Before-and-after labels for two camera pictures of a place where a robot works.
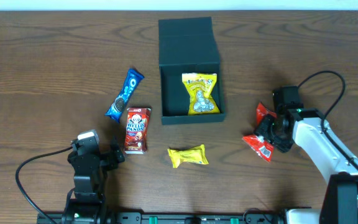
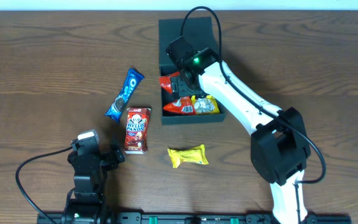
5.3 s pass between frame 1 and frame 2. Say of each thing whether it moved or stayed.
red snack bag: moved
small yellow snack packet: stayed
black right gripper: moved
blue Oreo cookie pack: stayed
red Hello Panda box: stayed
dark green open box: stayed
